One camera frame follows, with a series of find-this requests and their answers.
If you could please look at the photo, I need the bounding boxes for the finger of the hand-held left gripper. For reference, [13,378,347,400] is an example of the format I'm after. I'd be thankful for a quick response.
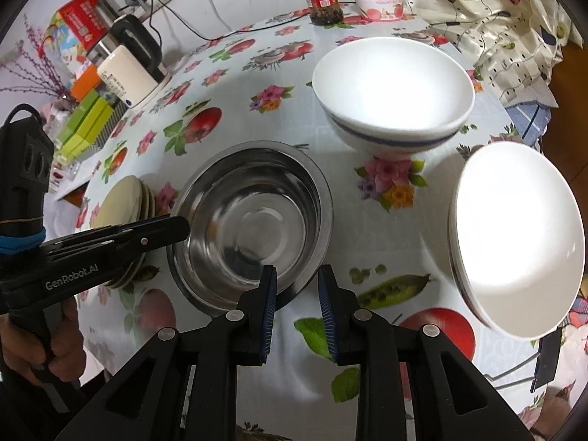
[54,215,191,262]

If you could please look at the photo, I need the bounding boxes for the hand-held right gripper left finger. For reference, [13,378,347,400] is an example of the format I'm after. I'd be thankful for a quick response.
[55,264,279,441]

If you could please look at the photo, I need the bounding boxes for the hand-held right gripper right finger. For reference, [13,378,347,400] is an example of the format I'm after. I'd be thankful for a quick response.
[318,264,536,441]

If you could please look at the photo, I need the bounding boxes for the stainless steel bowl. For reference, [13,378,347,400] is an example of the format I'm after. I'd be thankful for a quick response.
[166,141,334,318]

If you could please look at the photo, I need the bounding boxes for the white bowl with blue stripe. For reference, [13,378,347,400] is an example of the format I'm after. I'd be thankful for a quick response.
[312,37,475,161]
[448,141,585,341]

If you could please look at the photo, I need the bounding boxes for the person's left hand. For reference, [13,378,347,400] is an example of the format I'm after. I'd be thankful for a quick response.
[0,294,86,389]

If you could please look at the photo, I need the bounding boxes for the green box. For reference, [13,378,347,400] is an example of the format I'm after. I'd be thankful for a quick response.
[59,101,115,158]
[69,89,105,135]

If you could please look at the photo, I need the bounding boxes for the purple flower branches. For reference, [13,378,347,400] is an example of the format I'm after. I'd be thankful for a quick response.
[0,14,69,102]

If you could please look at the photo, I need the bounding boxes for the orange box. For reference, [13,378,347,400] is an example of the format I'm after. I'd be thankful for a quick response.
[69,63,103,101]

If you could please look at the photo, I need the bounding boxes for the white electric kettle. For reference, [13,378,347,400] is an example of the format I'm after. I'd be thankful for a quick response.
[87,14,170,110]

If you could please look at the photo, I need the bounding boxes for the red packet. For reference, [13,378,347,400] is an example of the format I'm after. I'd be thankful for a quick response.
[57,0,111,53]

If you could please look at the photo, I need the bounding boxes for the black flat object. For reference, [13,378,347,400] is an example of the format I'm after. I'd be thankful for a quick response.
[530,326,562,393]

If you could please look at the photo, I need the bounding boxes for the pink printed cloth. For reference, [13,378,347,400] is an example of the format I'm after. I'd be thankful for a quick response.
[519,298,588,441]

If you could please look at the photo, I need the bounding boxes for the blue checked cloth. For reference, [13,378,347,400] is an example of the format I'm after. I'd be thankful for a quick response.
[505,101,552,145]

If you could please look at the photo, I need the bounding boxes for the cream patterned curtain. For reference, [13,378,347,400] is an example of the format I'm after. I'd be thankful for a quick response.
[390,0,580,111]

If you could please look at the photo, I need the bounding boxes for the black cable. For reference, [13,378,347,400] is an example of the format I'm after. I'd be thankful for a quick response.
[149,7,318,42]

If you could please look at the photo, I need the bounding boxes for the white cable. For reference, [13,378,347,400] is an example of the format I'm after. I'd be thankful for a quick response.
[193,0,233,33]

